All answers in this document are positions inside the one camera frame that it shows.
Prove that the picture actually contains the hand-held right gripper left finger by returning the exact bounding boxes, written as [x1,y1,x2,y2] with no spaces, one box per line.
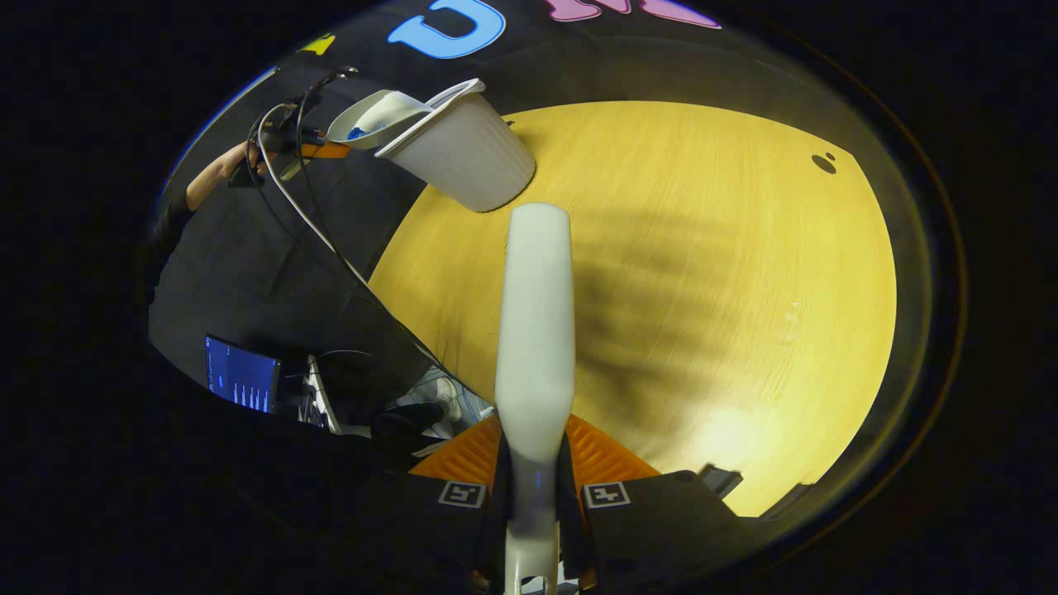
[355,416,507,589]

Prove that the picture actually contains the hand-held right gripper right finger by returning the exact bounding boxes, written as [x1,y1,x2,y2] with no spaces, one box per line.
[564,415,741,589]

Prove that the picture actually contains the grey dustpan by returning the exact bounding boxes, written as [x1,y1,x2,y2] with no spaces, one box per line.
[326,89,435,150]

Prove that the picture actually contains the grey garbage bin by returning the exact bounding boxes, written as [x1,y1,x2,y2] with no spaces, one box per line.
[374,79,536,213]

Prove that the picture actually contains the white stand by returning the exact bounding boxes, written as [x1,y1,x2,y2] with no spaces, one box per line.
[304,355,344,435]

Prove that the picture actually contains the laptop with blue screen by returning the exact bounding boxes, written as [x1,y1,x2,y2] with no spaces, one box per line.
[204,334,283,414]

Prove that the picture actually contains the white cable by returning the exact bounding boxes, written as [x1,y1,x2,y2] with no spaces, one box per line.
[256,103,447,369]

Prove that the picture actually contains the black cable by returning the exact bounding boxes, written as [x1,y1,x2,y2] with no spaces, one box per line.
[293,66,360,240]

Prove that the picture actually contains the person's white shoe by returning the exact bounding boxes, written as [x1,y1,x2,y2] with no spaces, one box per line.
[413,376,465,439]

